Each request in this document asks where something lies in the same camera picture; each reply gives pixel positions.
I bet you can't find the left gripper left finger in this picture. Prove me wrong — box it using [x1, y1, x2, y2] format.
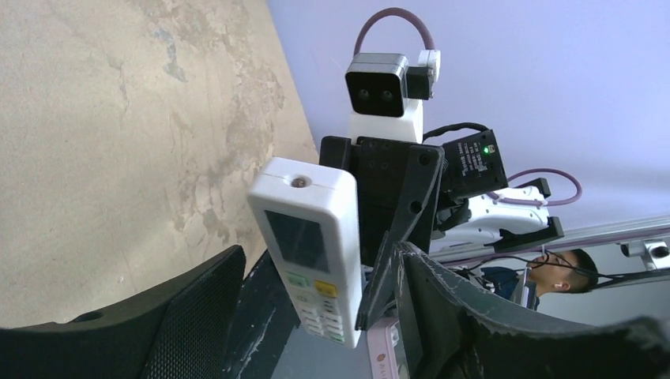
[1, 246, 246, 378]

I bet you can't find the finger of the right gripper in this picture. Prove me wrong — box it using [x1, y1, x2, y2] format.
[318, 136, 352, 171]
[356, 145, 444, 331]

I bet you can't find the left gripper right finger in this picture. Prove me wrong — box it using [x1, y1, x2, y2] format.
[393, 242, 669, 378]

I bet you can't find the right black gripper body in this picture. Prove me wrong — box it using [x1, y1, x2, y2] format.
[350, 136, 507, 266]

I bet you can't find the white remote control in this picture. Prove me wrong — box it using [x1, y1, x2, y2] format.
[247, 157, 363, 349]

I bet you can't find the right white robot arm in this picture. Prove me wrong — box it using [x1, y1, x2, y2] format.
[319, 131, 563, 330]

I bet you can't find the pink white device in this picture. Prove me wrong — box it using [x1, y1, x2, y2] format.
[367, 317, 401, 379]

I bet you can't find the person behind the rig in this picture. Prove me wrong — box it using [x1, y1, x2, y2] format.
[482, 249, 599, 306]

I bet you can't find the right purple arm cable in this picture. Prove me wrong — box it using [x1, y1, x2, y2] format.
[352, 6, 584, 208]

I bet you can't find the aluminium frame rail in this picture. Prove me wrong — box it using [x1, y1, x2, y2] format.
[430, 216, 669, 266]

